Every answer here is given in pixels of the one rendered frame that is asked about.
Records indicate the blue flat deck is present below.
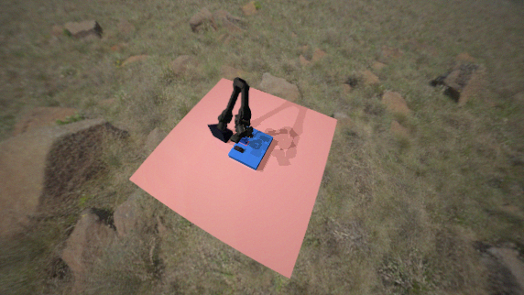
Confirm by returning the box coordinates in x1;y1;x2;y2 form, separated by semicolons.
227;128;273;170

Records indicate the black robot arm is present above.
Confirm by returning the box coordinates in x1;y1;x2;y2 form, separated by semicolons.
216;77;253;137

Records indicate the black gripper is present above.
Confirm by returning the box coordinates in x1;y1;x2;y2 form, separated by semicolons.
230;126;241;144

